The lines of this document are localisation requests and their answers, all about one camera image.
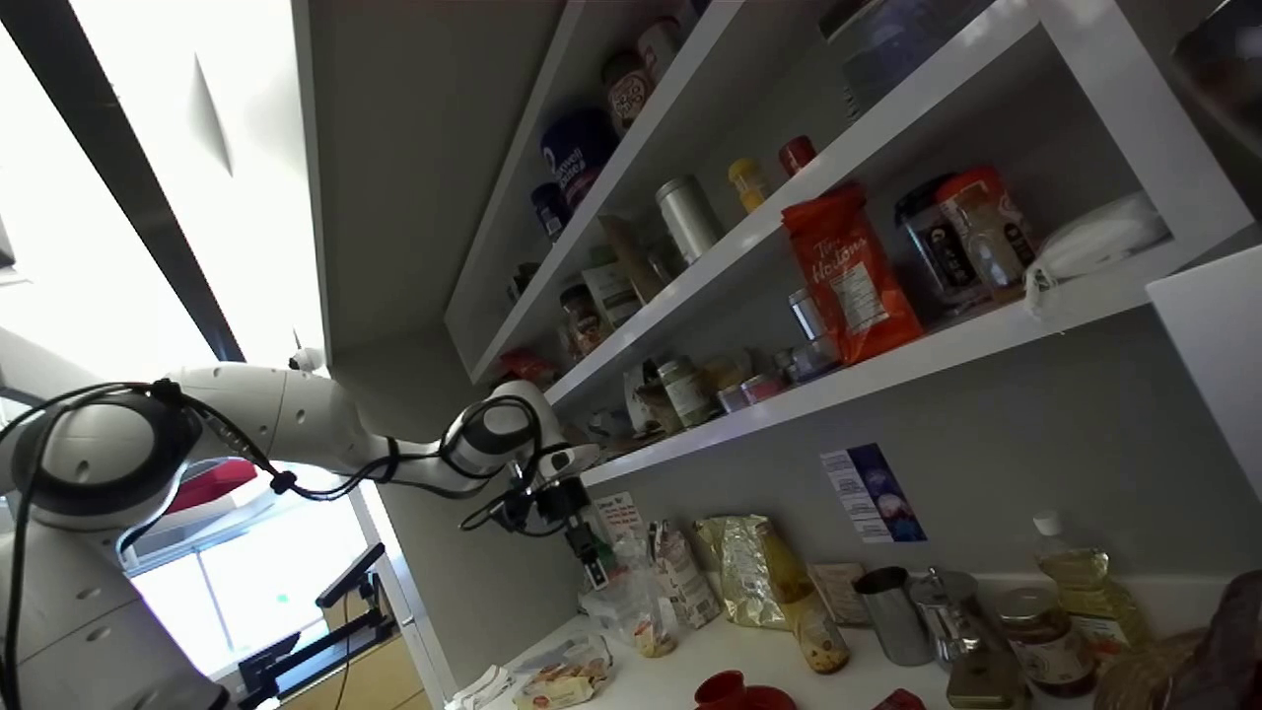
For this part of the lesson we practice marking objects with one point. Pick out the dark glass bottle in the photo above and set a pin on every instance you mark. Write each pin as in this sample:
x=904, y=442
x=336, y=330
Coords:
x=985, y=665

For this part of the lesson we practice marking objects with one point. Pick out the white camera on pole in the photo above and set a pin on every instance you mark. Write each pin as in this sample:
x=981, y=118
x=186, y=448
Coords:
x=307, y=355

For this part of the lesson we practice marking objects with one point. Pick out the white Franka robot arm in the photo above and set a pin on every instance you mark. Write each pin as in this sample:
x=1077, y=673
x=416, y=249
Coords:
x=261, y=408

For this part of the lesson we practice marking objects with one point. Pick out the clear bag with food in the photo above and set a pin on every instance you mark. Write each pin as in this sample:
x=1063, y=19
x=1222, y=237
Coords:
x=564, y=673

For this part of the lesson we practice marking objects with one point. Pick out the white jar with green label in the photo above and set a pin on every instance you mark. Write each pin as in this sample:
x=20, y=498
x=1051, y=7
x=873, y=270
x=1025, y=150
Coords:
x=684, y=391

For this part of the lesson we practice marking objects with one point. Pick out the white and red packet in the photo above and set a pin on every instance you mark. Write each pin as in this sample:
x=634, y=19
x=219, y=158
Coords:
x=625, y=525

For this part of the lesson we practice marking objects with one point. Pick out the white plastic bag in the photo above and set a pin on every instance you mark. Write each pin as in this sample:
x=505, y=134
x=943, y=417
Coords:
x=1097, y=237

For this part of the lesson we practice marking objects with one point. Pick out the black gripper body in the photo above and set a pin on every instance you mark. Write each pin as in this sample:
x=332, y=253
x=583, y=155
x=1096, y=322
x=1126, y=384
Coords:
x=554, y=498

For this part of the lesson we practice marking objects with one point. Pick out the black stand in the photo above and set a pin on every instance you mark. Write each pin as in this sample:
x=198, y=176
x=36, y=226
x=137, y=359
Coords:
x=320, y=626

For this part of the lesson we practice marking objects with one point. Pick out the small dark blue canister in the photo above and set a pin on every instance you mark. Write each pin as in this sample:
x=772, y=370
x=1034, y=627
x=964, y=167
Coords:
x=550, y=208

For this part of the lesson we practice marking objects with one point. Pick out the white cabinet panel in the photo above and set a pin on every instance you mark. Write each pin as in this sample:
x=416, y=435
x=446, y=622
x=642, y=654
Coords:
x=1216, y=355

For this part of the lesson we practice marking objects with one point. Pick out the small red object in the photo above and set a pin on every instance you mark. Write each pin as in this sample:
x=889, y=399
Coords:
x=902, y=701

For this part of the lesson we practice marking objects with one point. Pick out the metal cup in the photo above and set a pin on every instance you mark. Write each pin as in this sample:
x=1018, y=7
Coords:
x=894, y=618

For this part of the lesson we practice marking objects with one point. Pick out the orange snack packet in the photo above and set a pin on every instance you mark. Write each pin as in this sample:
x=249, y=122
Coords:
x=850, y=282

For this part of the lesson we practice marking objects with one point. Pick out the glass jar with brown spread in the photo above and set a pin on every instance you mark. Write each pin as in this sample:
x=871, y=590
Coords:
x=1046, y=650

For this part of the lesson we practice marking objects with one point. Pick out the silver metal can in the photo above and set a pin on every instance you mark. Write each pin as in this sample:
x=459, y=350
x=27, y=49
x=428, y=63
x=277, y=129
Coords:
x=687, y=220

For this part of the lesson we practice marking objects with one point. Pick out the white labelled orange lid canister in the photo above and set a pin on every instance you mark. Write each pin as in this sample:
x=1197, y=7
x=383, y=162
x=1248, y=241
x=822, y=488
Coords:
x=988, y=226

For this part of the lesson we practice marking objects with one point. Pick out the red bowl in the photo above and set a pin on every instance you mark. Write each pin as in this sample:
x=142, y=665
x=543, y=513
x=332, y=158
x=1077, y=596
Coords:
x=742, y=690

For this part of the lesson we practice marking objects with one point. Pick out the grey bowl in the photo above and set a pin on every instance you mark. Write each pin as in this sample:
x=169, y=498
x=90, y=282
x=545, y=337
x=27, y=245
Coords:
x=894, y=41

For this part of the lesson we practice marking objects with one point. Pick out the pink flat tin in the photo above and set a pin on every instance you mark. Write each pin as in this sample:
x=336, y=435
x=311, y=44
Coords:
x=760, y=389

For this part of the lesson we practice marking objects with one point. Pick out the yellow spice jar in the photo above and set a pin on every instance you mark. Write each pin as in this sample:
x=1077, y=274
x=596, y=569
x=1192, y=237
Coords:
x=750, y=182

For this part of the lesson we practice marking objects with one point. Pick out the tan small box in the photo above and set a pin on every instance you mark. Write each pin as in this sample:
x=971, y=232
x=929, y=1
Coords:
x=838, y=593

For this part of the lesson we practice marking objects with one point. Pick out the red lidded jar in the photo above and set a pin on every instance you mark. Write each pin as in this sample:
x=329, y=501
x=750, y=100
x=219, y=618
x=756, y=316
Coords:
x=795, y=150

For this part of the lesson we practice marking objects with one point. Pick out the red cushion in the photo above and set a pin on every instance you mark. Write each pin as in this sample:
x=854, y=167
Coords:
x=210, y=483

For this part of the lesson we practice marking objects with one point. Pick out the dark jar with red label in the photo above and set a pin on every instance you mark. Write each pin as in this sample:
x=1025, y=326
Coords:
x=629, y=83

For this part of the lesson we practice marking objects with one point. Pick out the clear glass mug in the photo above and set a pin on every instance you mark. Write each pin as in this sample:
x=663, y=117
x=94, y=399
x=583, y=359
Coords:
x=940, y=596

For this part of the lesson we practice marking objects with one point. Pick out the dark glass jar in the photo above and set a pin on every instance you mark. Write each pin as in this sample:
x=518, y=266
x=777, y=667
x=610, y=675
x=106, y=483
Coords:
x=576, y=322

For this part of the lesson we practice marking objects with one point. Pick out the white printed packet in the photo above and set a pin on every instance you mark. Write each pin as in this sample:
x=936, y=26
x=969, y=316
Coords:
x=684, y=573

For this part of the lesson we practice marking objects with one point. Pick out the large blue canister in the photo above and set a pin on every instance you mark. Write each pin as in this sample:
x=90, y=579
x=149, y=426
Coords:
x=576, y=150

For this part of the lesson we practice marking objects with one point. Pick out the clear plastic container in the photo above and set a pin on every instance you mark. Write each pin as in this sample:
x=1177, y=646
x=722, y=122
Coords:
x=637, y=618

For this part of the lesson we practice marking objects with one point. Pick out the white tub with green band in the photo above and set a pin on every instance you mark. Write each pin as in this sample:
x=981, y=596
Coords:
x=610, y=293

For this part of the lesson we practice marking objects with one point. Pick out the white wall shelf unit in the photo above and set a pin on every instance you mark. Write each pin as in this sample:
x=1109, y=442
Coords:
x=921, y=355

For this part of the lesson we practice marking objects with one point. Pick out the yellow oil bottle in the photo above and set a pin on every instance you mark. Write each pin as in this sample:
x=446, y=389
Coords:
x=1086, y=579

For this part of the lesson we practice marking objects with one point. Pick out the gold foil bag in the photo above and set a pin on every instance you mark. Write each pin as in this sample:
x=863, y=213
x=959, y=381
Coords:
x=750, y=569

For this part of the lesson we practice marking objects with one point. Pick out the pale lidded jar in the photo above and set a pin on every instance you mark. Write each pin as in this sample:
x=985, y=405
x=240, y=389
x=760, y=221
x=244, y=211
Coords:
x=658, y=41

